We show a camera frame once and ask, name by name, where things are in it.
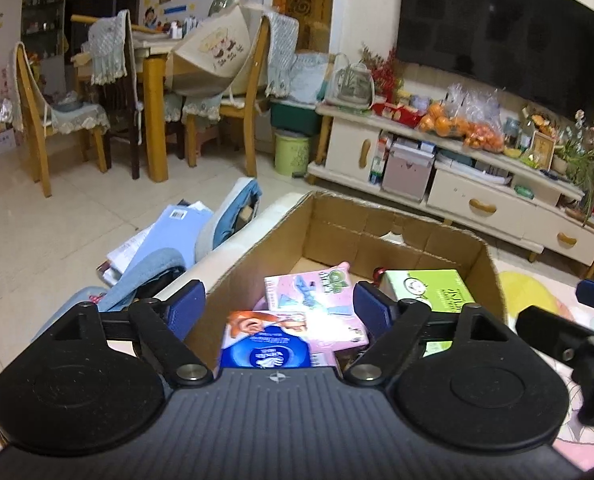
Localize large cardboard box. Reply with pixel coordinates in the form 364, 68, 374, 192
154, 191, 509, 377

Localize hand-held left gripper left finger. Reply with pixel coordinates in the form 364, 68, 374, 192
42, 280, 215, 387

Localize glass kettle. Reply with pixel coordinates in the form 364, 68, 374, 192
327, 52, 376, 109

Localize white pink blue box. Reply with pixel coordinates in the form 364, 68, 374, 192
264, 261, 371, 356

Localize wooden picture frame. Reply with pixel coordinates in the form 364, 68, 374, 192
527, 131, 557, 171

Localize light blue printed bag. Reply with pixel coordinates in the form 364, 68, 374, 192
288, 51, 332, 104

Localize light blue book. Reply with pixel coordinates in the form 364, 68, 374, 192
106, 204, 214, 281

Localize small white cardboard box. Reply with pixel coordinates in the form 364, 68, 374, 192
0, 120, 18, 159

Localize wooden chair with seat cushion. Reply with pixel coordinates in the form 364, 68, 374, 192
13, 41, 112, 199

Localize red gift box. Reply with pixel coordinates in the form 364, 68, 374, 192
372, 101, 423, 129

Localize wooden chair with lace cover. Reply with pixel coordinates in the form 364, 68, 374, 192
87, 9, 146, 181
184, 12, 298, 169

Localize glass display cabinet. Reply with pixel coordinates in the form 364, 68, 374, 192
22, 0, 70, 92

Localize light green bin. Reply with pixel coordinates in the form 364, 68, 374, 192
274, 130, 312, 178

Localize pink storage case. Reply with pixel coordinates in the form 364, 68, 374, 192
381, 147, 436, 204

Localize cream television cabinet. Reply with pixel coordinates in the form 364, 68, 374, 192
307, 102, 594, 279

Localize dark green storage box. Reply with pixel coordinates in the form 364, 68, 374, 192
270, 100, 324, 137

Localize blue denim cloth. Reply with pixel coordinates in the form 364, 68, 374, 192
32, 250, 188, 344

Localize red berry branches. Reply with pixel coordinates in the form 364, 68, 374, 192
359, 45, 403, 104

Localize flowering potted plant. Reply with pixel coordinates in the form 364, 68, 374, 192
552, 110, 594, 222

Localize green medicine box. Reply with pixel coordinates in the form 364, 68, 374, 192
379, 269, 477, 359

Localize glass jar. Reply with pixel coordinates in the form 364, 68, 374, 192
502, 117, 521, 149

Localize beige canvas bag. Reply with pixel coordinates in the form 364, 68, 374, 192
169, 5, 253, 99

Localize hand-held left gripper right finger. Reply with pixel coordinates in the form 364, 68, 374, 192
345, 281, 524, 387

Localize blue tissue pack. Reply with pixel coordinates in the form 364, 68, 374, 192
219, 310, 314, 371

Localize printed table cover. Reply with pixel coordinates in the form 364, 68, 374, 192
492, 255, 594, 447

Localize black television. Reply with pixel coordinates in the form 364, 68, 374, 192
396, 0, 594, 124

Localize wooden dining table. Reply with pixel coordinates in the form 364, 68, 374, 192
71, 14, 263, 184

